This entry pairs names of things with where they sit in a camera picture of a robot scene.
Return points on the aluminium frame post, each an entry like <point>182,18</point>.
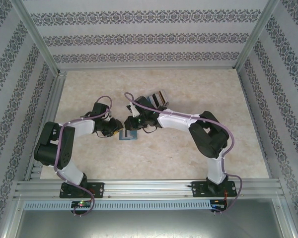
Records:
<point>255,37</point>
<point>41,37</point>

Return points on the aluminium mounting rail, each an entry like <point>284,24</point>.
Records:
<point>149,189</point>

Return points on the teal leather card holder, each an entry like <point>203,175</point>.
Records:
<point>135,136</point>

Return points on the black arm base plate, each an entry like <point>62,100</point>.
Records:
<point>197,189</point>
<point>98,189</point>

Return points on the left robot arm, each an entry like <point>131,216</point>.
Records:
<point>52,148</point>

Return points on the light card black stripe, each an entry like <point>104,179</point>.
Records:
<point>126,135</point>

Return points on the small controller board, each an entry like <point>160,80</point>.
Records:
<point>218,207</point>
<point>82,203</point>

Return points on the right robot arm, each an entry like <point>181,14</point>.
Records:
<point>208,138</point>

